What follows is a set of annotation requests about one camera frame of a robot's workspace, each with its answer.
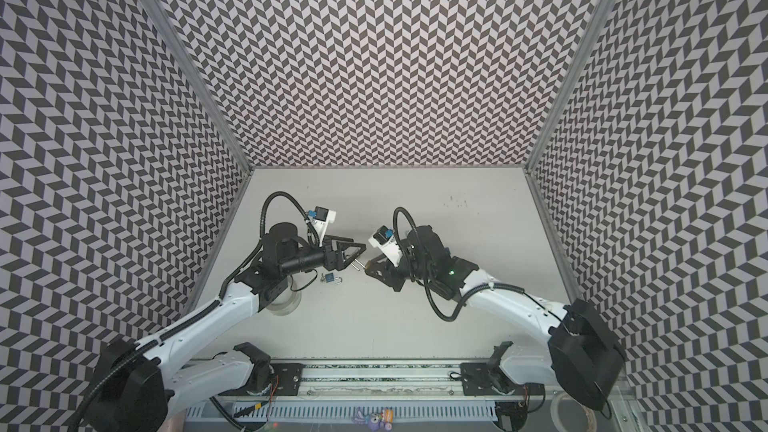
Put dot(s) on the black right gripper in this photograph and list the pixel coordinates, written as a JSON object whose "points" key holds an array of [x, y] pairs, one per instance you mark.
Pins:
{"points": [[395, 268]]}

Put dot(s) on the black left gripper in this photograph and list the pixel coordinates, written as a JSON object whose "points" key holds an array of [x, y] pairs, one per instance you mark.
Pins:
{"points": [[340, 262]]}

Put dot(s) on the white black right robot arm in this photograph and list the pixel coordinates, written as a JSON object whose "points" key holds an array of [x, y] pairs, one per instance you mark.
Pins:
{"points": [[574, 347]]}

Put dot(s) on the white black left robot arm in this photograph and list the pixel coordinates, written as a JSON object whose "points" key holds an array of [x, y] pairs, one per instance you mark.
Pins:
{"points": [[138, 386]]}

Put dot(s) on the blue padlock with key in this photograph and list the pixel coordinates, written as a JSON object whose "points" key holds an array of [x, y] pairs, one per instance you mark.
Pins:
{"points": [[331, 278]]}

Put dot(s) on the clear tape roll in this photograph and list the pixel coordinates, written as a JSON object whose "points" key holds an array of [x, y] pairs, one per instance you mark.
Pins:
{"points": [[286, 303]]}

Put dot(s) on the purple orange toy figure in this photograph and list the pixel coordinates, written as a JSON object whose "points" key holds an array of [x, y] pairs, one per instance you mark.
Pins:
{"points": [[381, 420]]}

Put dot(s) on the white tape roll bottom right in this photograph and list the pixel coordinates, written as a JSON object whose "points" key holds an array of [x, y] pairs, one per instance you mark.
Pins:
{"points": [[568, 415]]}

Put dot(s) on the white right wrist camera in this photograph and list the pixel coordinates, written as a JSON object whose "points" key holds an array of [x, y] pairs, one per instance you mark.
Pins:
{"points": [[383, 239]]}

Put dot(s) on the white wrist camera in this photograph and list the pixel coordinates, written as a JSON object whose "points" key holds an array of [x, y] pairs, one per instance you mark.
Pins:
{"points": [[383, 239], [318, 221]]}

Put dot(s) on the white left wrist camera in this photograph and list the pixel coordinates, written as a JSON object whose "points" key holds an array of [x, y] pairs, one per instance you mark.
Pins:
{"points": [[318, 221]]}

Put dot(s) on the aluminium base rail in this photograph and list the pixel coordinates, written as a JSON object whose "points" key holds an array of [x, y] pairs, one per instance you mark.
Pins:
{"points": [[329, 392]]}

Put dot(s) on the aluminium left corner post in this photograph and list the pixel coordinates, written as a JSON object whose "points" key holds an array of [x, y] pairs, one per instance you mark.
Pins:
{"points": [[172, 39]]}

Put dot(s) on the aluminium corner post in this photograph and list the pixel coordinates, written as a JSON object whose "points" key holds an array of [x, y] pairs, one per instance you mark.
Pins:
{"points": [[172, 39], [586, 45]]}

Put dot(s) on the aluminium right corner post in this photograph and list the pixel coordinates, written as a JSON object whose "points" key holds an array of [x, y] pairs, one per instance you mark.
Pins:
{"points": [[586, 45]]}

